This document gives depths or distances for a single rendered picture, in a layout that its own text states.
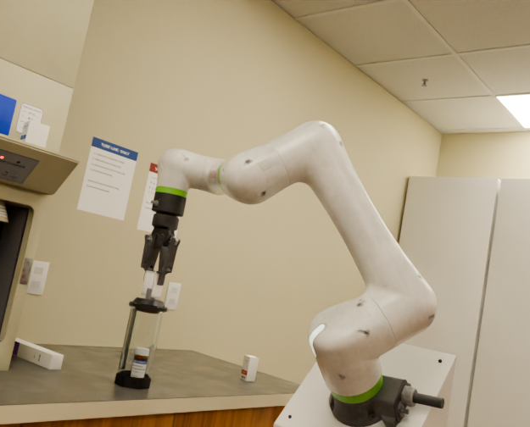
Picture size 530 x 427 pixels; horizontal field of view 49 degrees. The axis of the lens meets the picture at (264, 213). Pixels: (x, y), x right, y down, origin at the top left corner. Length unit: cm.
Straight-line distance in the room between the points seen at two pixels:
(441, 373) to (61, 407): 86
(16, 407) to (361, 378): 72
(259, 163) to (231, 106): 149
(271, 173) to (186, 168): 46
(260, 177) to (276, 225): 174
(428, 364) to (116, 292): 133
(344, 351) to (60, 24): 113
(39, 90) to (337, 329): 99
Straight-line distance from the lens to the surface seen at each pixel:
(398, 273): 127
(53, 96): 169
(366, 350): 124
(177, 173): 167
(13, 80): 164
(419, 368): 145
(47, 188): 163
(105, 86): 231
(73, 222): 222
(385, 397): 133
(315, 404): 144
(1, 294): 171
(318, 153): 130
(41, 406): 142
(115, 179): 231
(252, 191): 127
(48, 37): 171
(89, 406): 149
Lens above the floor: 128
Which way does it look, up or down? 7 degrees up
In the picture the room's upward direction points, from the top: 11 degrees clockwise
